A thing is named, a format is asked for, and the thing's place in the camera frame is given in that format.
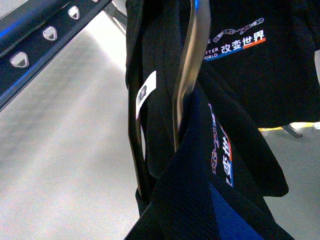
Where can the dark metal rack frame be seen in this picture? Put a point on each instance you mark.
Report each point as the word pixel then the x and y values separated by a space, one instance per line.
pixel 120 20

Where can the black t-shirt on right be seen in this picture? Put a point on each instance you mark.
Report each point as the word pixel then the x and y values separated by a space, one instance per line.
pixel 265 52

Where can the perforated black rack rail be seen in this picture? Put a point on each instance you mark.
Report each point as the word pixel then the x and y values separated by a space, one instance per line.
pixel 33 34

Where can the black t-shirt small logo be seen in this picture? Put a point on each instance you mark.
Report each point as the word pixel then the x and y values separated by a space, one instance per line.
pixel 213 186

